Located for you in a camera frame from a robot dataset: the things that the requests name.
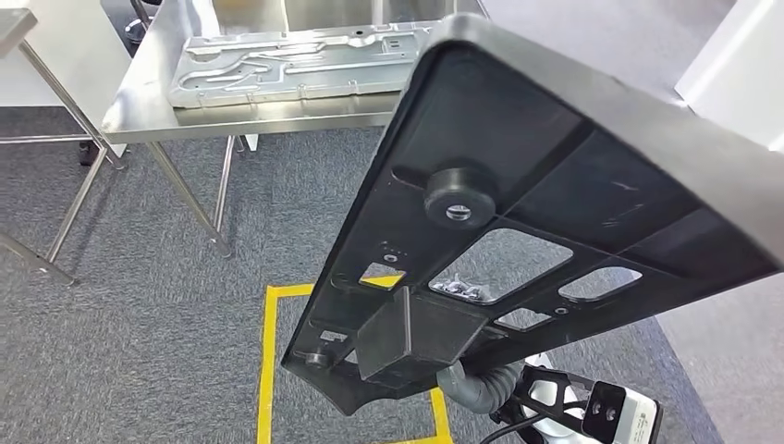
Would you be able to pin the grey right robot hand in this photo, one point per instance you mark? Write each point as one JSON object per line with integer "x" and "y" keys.
{"x": 468, "y": 289}

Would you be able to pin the black plastic plate holder part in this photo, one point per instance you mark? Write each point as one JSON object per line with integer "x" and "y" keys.
{"x": 490, "y": 110}

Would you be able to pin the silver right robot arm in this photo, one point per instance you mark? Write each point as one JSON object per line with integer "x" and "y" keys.
{"x": 478, "y": 389}

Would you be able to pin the stainless steel workbench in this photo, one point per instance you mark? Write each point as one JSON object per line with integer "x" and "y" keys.
{"x": 147, "y": 119}

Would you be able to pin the aluminium machined plate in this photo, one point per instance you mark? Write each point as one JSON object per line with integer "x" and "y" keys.
{"x": 275, "y": 67}

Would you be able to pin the white block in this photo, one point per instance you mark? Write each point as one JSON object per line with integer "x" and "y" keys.
{"x": 735, "y": 73}

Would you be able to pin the white board panel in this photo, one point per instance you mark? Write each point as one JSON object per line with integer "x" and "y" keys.
{"x": 67, "y": 61}

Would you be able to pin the stainless steel table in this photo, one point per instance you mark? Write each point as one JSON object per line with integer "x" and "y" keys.
{"x": 12, "y": 27}

